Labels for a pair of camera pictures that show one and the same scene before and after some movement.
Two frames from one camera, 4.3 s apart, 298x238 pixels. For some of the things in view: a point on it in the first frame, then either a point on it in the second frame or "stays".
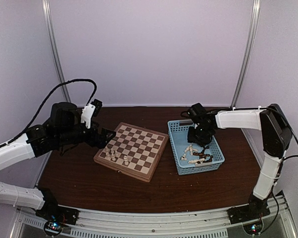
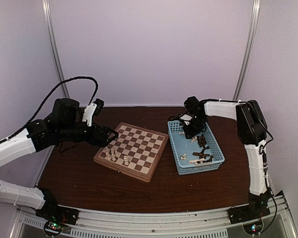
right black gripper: (191, 139) -> (190, 133)
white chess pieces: (126, 160) stays
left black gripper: (92, 141) stays
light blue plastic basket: (189, 158) stays
